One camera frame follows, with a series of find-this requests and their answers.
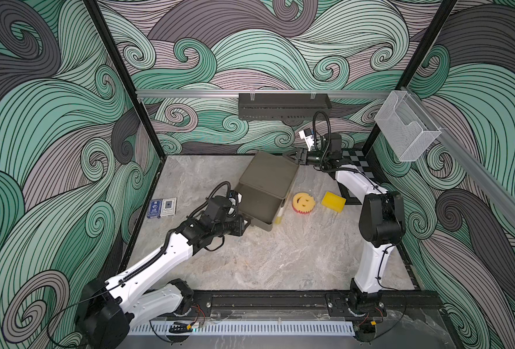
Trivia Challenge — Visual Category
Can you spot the black wall-mounted shelf tray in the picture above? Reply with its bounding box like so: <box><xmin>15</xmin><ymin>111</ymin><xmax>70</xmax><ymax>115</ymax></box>
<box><xmin>238</xmin><ymin>94</ymin><xmax>332</xmax><ymax>122</ymax></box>

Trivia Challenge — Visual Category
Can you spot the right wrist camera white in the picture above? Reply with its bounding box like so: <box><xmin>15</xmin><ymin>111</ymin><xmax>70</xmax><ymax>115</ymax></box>
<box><xmin>298</xmin><ymin>128</ymin><xmax>318</xmax><ymax>151</ymax></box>

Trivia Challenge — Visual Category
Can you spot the olive top drawer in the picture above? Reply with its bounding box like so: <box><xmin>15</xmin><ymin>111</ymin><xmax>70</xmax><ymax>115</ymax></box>
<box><xmin>236</xmin><ymin>184</ymin><xmax>285</xmax><ymax>231</ymax></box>

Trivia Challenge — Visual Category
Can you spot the aluminium wall rail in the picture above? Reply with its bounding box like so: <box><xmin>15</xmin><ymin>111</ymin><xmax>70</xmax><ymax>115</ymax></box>
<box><xmin>135</xmin><ymin>89</ymin><xmax>391</xmax><ymax>99</ymax></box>

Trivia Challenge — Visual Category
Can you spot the blue playing card box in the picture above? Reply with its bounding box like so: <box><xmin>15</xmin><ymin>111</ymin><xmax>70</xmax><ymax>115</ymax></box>
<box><xmin>147</xmin><ymin>199</ymin><xmax>163</xmax><ymax>219</ymax></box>

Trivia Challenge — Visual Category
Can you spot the yellow rectangular sponge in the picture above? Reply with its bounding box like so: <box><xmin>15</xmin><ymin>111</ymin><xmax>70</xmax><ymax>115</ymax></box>
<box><xmin>321</xmin><ymin>191</ymin><xmax>346</xmax><ymax>213</ymax></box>

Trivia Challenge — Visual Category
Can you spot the round smiley sponge pink-backed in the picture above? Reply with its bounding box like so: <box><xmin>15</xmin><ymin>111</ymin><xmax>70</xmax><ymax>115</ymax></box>
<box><xmin>292</xmin><ymin>192</ymin><xmax>316</xmax><ymax>215</ymax></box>

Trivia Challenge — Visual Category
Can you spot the white slotted cable duct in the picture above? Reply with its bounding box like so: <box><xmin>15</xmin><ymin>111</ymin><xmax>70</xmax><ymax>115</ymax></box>
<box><xmin>129</xmin><ymin>320</ymin><xmax>356</xmax><ymax>337</ymax></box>

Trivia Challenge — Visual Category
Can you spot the olive three-drawer storage box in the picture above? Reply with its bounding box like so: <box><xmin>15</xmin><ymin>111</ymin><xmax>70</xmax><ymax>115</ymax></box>
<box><xmin>238</xmin><ymin>152</ymin><xmax>299</xmax><ymax>218</ymax></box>

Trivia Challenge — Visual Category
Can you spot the black white checkerboard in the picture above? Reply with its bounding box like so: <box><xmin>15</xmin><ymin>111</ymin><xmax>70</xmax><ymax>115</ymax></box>
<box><xmin>334</xmin><ymin>151</ymin><xmax>388</xmax><ymax>205</ymax></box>

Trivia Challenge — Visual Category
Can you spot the clear plastic wall bin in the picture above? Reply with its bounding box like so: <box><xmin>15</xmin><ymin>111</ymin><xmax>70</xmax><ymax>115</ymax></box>
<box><xmin>375</xmin><ymin>90</ymin><xmax>441</xmax><ymax>162</ymax></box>

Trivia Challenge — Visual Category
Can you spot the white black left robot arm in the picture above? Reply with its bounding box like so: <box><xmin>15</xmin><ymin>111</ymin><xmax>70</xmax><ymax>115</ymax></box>
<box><xmin>74</xmin><ymin>181</ymin><xmax>249</xmax><ymax>348</ymax></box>

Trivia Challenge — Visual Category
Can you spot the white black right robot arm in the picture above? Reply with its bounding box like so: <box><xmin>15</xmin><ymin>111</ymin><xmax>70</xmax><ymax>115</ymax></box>
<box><xmin>282</xmin><ymin>111</ymin><xmax>406</xmax><ymax>305</ymax></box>

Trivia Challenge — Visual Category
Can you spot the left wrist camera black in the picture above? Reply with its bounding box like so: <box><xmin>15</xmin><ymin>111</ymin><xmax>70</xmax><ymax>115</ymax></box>
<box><xmin>204</xmin><ymin>196</ymin><xmax>238</xmax><ymax>220</ymax></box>

